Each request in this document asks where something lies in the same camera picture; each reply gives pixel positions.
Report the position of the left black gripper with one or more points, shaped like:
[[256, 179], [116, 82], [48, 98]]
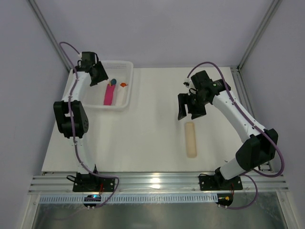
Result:
[[96, 72]]

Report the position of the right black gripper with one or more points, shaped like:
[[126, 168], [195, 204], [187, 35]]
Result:
[[192, 102]]

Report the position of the pink paper napkin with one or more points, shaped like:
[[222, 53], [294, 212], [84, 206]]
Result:
[[108, 97]]

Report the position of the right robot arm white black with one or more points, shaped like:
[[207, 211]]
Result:
[[258, 143]]

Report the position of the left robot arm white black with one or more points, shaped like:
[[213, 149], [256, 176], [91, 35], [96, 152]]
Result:
[[73, 123]]

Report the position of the white rolled napkin bundle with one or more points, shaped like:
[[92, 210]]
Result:
[[120, 96]]

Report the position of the white plastic basket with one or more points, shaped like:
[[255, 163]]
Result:
[[114, 93]]

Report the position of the beige wooden utensil tray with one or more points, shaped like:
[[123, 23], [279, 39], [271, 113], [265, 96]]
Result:
[[190, 139]]

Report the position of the right controller board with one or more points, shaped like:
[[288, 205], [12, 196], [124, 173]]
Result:
[[224, 200]]

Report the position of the controller board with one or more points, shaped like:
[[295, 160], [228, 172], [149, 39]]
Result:
[[93, 201], [224, 200]]

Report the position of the left controller board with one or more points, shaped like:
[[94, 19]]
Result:
[[93, 201]]

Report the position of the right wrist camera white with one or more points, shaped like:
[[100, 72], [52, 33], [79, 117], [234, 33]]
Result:
[[188, 83]]

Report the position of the right aluminium side rail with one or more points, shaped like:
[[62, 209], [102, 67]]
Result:
[[245, 101]]

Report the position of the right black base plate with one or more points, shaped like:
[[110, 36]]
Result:
[[207, 182]]

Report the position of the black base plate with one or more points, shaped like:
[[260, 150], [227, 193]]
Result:
[[91, 183], [207, 182]]

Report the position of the left aluminium frame post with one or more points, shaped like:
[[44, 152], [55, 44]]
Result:
[[43, 23]]

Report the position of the aluminium frame post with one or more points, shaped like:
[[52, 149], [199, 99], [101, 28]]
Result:
[[271, 11], [43, 23]]

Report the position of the white slotted cable duct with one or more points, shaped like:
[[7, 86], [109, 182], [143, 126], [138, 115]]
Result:
[[133, 198]]

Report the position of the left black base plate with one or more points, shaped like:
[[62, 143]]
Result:
[[91, 183]]

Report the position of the aluminium front rail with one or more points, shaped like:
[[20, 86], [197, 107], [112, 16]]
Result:
[[148, 183]]

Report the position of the right aluminium frame post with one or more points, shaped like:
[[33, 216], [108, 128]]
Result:
[[271, 11]]

